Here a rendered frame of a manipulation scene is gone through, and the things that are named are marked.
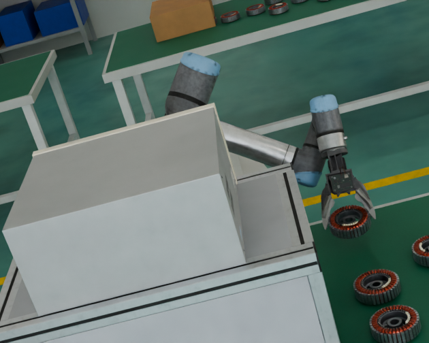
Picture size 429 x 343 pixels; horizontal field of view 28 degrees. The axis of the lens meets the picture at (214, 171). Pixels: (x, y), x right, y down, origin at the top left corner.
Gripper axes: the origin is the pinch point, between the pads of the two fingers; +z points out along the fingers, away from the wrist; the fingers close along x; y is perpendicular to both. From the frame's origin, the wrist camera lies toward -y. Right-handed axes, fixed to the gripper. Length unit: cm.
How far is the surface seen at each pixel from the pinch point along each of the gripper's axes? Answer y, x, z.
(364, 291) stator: 22.1, 0.0, 18.0
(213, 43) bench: -202, -51, -121
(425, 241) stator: 7.3, 17.9, 8.7
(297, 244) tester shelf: 64, -10, 6
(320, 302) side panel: 61, -9, 18
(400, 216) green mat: -12.1, 14.1, 0.1
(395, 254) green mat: 3.7, 9.7, 10.3
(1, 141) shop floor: -372, -247, -140
